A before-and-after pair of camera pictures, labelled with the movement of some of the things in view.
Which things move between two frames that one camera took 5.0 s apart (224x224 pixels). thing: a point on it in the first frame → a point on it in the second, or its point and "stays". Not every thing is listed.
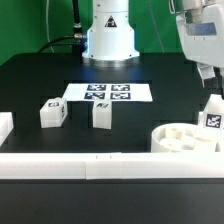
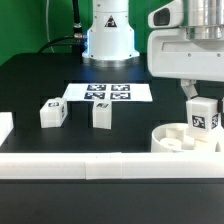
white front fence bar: [111, 165] stays
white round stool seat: [177, 138] stays
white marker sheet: [113, 91] stays
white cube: [210, 124] → [202, 115]
